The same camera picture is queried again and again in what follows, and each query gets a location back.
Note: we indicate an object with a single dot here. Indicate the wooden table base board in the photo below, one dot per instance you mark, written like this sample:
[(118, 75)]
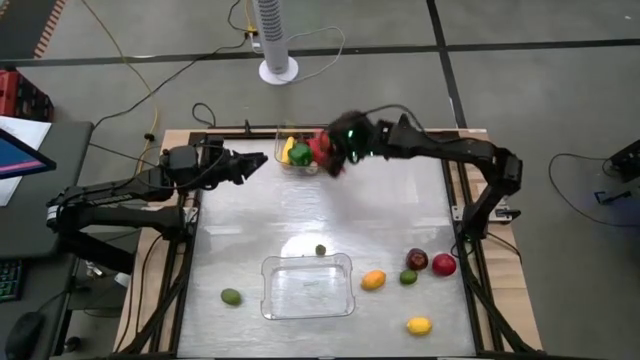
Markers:
[(502, 260)]

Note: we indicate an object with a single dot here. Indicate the large clear plastic bin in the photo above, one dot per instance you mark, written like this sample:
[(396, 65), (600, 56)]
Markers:
[(307, 287)]

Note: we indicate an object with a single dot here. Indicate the white garlic bulb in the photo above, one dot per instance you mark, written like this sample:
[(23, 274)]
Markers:
[(312, 170)]

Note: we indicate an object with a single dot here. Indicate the white tower fan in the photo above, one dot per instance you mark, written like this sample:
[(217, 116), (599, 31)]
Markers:
[(274, 35)]

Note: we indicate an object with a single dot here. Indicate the tilted computer monitor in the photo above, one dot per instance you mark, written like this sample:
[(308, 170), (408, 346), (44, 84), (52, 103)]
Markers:
[(17, 157)]

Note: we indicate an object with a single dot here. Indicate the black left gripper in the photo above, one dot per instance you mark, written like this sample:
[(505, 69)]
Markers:
[(220, 165)]

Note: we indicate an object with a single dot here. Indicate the orange mango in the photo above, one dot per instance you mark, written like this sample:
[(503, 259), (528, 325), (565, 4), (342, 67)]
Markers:
[(373, 280)]

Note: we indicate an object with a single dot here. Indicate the red plastic crate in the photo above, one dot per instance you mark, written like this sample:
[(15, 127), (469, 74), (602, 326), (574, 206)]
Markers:
[(22, 97)]

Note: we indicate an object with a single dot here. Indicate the small dark green lime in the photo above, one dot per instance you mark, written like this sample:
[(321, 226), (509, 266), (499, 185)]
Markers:
[(320, 249)]

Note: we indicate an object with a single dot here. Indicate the green avocado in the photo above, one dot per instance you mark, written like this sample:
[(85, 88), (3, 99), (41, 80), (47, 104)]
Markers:
[(231, 296)]

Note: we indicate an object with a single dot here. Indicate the yellow vegetable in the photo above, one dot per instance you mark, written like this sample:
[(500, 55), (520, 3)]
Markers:
[(288, 149)]

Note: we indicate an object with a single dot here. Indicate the backlit black keyboard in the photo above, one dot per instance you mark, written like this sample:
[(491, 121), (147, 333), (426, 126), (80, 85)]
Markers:
[(9, 280)]

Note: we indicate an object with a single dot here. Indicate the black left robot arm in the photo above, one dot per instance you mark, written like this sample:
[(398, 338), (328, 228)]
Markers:
[(115, 192)]

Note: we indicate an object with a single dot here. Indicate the black aluminium table frame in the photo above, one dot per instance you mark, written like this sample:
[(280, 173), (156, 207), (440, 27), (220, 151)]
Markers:
[(186, 280)]

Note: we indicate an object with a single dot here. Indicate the silver mounting plate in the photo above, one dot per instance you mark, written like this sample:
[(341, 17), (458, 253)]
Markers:
[(190, 215), (459, 212)]

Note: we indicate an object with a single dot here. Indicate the dark mat orange striped edge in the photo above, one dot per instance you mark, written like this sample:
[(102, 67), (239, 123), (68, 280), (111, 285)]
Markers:
[(20, 25)]

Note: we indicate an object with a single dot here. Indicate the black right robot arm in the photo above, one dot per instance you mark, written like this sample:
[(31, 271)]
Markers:
[(450, 147)]

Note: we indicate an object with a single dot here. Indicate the green bell pepper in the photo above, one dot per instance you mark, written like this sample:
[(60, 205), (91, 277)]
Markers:
[(300, 155)]

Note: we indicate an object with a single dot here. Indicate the black computer mouse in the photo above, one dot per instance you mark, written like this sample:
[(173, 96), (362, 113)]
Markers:
[(22, 336)]

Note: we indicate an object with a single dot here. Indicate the dark red apple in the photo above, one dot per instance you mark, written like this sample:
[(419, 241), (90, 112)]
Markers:
[(416, 259)]

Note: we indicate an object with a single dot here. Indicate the black box on floor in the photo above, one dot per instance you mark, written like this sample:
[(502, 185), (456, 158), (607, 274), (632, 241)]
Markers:
[(627, 160)]

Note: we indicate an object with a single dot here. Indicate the bright red apple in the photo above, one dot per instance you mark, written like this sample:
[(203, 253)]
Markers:
[(444, 264)]

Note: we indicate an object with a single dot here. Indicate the yellow lemon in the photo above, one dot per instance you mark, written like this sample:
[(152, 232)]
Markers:
[(419, 326)]

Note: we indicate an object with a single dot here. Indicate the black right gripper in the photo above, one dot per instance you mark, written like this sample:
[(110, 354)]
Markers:
[(357, 135)]

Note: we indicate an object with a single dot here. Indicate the red bell pepper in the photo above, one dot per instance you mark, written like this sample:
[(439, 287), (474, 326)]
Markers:
[(318, 147)]

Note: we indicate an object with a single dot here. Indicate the dark grey desk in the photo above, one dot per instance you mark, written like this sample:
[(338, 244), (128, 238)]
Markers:
[(65, 150)]

